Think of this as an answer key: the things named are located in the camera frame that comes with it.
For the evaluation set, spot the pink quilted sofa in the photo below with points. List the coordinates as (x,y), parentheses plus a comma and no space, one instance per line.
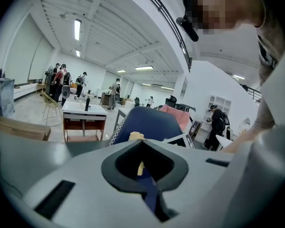
(175,115)

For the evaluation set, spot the yellow wiping cloth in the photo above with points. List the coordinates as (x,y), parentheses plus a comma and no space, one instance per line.
(135,135)

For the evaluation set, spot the person's head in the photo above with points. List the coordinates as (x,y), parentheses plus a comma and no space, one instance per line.
(228,8)

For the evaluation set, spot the grey marble cabinet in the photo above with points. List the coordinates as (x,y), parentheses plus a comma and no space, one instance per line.
(2,96)

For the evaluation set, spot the dark blue chair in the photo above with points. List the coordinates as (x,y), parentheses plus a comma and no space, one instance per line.
(152,125)

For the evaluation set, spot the grey metal frame stand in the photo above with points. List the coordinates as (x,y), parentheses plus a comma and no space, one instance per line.
(124,111)

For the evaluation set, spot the ceiling light panel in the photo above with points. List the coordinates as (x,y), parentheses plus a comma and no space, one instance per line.
(121,71)
(78,53)
(78,30)
(144,68)
(238,77)

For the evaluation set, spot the black head-worn camera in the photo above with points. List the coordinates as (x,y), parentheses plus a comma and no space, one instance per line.
(187,28)

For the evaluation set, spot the white low cabinet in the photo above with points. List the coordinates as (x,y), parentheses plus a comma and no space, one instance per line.
(26,90)

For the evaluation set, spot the black mezzanine railing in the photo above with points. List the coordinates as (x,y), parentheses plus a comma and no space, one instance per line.
(253,92)

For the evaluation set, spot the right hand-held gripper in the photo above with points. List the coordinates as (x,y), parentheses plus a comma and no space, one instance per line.
(180,141)

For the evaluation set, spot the black ceiling rail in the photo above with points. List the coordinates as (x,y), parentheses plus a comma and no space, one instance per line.
(166,15)

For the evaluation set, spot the large white table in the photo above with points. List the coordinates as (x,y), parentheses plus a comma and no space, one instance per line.
(224,140)

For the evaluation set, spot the person's right forearm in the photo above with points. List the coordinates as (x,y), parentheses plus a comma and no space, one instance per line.
(240,141)

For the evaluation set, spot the low wooden platform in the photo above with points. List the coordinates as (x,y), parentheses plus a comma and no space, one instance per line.
(21,127)

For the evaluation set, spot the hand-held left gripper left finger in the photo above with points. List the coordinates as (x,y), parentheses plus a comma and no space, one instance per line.
(85,186)

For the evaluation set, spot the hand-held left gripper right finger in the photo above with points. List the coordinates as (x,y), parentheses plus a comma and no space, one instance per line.
(199,186)

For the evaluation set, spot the brown wooden cabinet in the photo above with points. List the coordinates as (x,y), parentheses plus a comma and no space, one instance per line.
(105,98)

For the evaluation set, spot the white top wooden washstand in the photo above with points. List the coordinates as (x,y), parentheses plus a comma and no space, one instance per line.
(85,117)

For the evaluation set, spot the person's brown printed t-shirt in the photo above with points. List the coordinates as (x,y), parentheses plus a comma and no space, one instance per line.
(270,20)

